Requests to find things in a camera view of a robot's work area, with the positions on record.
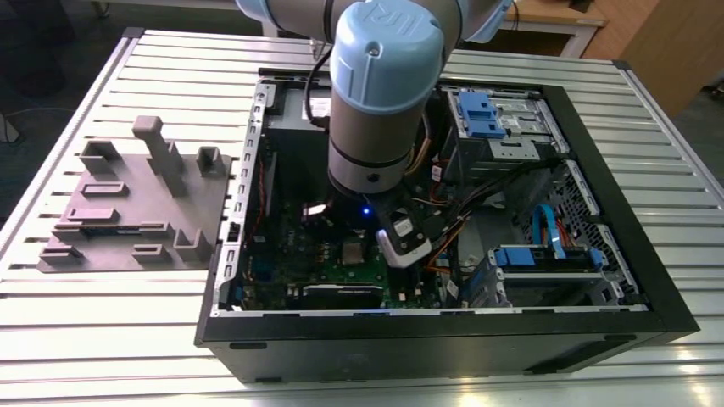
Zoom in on blue wire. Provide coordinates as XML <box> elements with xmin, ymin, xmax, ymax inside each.
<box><xmin>529</xmin><ymin>203</ymin><xmax>568</xmax><ymax>260</ymax></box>

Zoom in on green motherboard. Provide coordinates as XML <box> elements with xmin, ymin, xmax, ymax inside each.
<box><xmin>232</xmin><ymin>186</ymin><xmax>448</xmax><ymax>310</ymax></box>

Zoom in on metal disk bay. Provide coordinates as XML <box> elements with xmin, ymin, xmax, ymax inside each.
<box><xmin>484</xmin><ymin>244</ymin><xmax>626</xmax><ymax>309</ymax></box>

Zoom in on grey parts rack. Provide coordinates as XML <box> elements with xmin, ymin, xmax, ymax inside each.
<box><xmin>33</xmin><ymin>114</ymin><xmax>234</xmax><ymax>275</ymax></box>

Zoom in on orange wires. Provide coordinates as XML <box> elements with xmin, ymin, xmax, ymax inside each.
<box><xmin>426</xmin><ymin>248</ymin><xmax>457</xmax><ymax>276</ymax></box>

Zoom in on black graphics card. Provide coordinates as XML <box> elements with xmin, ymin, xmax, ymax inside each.
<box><xmin>284</xmin><ymin>282</ymin><xmax>386</xmax><ymax>311</ymax></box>

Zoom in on metal drive cage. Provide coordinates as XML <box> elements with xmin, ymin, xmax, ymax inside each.
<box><xmin>438</xmin><ymin>87</ymin><xmax>570</xmax><ymax>184</ymax></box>

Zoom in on black cable bundle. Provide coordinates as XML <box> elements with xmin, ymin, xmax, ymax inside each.
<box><xmin>445</xmin><ymin>157</ymin><xmax>572</xmax><ymax>213</ymax></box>

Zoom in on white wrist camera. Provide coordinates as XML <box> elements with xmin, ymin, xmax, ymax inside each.
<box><xmin>374</xmin><ymin>207</ymin><xmax>434</xmax><ymax>269</ymax></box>

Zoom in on CPU socket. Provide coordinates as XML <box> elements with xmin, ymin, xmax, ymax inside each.
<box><xmin>334</xmin><ymin>235</ymin><xmax>370</xmax><ymax>267</ymax></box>

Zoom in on black PC case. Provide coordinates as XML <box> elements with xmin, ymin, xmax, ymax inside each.
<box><xmin>193</xmin><ymin>66</ymin><xmax>701</xmax><ymax>385</ymax></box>

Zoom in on grey power supply unit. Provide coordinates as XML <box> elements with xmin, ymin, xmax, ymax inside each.
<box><xmin>264</xmin><ymin>87</ymin><xmax>336</xmax><ymax>187</ymax></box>

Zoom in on small blue drive latch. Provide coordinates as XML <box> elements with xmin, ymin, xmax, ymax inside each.
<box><xmin>466</xmin><ymin>118</ymin><xmax>509</xmax><ymax>140</ymax></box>

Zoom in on blue disk carrier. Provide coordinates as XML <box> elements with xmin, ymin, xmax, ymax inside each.
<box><xmin>492</xmin><ymin>246</ymin><xmax>605</xmax><ymax>273</ymax></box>

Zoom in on large blue drive latch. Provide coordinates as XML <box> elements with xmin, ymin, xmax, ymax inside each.
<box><xmin>458</xmin><ymin>91</ymin><xmax>500</xmax><ymax>124</ymax></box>

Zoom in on wooden cabinet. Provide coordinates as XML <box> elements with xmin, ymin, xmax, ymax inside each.
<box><xmin>581</xmin><ymin>0</ymin><xmax>724</xmax><ymax>122</ymax></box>

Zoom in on yellow wire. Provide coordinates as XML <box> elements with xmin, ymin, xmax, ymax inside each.
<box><xmin>406</xmin><ymin>126</ymin><xmax>432</xmax><ymax>176</ymax></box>

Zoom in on wire bundle with white plug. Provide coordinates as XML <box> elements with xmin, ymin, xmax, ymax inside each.
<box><xmin>429</xmin><ymin>211</ymin><xmax>472</xmax><ymax>252</ymax></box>

